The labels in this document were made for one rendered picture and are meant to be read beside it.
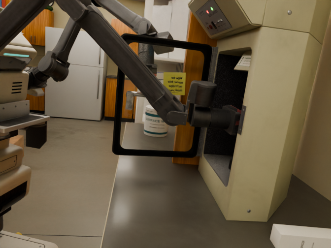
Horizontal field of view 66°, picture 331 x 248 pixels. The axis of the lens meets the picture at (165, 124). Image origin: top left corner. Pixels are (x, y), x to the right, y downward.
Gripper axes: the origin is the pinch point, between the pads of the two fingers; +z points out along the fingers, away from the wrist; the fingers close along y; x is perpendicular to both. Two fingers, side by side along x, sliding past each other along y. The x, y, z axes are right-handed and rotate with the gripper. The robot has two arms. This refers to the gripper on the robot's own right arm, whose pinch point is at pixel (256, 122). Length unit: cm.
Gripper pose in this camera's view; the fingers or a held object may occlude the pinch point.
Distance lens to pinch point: 78.8
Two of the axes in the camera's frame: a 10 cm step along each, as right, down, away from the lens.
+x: -1.2, 9.6, 2.4
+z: 9.9, 0.9, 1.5
